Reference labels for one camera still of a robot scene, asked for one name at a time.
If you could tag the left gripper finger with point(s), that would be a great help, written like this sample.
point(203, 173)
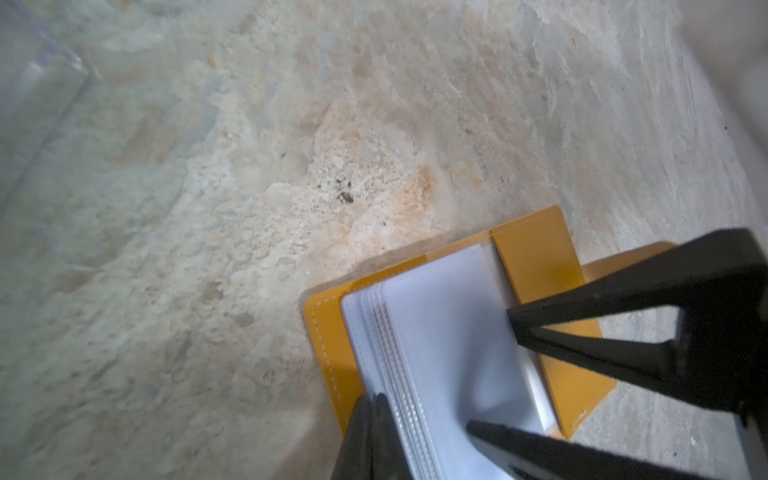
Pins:
point(371, 448)

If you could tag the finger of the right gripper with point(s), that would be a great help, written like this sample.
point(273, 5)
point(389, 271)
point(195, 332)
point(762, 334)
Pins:
point(689, 323)
point(525, 455)

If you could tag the yellow leather card holder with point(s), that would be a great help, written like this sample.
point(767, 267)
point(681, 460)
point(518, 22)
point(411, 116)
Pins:
point(432, 334)

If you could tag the clear plastic card box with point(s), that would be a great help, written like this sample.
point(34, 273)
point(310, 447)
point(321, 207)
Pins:
point(40, 78)

